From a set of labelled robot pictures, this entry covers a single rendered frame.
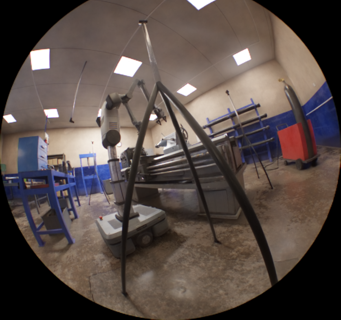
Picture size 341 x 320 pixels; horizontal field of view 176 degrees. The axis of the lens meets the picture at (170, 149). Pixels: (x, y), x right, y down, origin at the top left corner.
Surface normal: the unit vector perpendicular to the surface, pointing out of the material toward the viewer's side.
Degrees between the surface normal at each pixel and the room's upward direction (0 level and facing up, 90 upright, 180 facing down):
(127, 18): 180
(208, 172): 90
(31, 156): 90
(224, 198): 90
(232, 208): 90
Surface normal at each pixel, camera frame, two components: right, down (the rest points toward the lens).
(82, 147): 0.66, -0.25
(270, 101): -0.72, 0.07
